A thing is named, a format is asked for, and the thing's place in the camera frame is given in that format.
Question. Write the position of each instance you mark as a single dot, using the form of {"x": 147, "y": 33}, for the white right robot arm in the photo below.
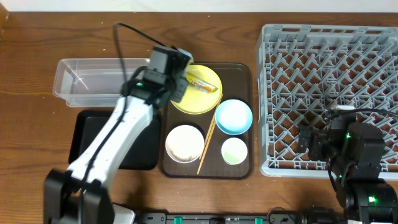
{"x": 353, "y": 153}

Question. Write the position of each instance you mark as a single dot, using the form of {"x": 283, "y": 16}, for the right wooden chopstick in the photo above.
{"x": 206, "y": 148}

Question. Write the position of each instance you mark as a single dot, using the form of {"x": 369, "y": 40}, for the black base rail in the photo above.
{"x": 277, "y": 218}

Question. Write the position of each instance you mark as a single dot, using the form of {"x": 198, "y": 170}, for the white green cup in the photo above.
{"x": 234, "y": 151}

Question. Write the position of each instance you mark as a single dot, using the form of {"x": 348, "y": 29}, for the yellow plate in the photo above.
{"x": 197, "y": 100}

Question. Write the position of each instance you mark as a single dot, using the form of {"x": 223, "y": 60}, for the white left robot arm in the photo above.
{"x": 81, "y": 193}

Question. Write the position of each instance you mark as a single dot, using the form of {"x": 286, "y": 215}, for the light blue bowl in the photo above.
{"x": 233, "y": 117}

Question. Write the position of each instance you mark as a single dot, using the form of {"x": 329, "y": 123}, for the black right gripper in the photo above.
{"x": 318, "y": 139}

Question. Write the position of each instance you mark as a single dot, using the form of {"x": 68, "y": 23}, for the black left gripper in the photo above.
{"x": 183, "y": 85}

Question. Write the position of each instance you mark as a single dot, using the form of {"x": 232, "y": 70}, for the grey dishwasher rack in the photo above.
{"x": 303, "y": 70}

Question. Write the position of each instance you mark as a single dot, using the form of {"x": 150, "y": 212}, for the pile of white rice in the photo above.
{"x": 185, "y": 153}

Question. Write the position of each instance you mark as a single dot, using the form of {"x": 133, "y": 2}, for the dark brown serving tray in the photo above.
{"x": 236, "y": 80}

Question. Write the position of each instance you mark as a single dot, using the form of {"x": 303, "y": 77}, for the white bowl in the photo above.
{"x": 182, "y": 136}

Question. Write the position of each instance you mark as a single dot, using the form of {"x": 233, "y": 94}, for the wooden chopstick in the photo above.
{"x": 210, "y": 127}
{"x": 206, "y": 148}

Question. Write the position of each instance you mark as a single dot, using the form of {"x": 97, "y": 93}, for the clear plastic bin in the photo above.
{"x": 88, "y": 82}

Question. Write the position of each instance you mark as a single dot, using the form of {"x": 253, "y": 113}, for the black plastic tray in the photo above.
{"x": 144, "y": 152}

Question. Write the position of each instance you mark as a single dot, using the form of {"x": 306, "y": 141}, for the left wooden chopstick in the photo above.
{"x": 210, "y": 127}

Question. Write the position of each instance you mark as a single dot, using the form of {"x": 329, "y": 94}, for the green orange snack wrapper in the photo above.
{"x": 200, "y": 84}

